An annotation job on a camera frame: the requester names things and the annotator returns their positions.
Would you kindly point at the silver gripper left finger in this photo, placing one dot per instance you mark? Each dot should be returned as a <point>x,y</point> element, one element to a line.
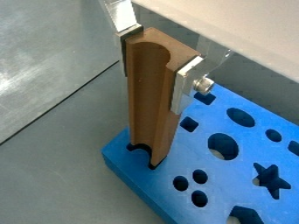
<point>122,18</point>

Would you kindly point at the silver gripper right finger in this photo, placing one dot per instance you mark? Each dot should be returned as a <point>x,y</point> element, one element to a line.
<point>192,78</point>

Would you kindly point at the brown arch block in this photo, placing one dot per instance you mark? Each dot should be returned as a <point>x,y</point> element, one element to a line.
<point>154,58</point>

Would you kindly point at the blue shape sorter board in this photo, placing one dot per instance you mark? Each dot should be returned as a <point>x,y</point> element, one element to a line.
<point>232,170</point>

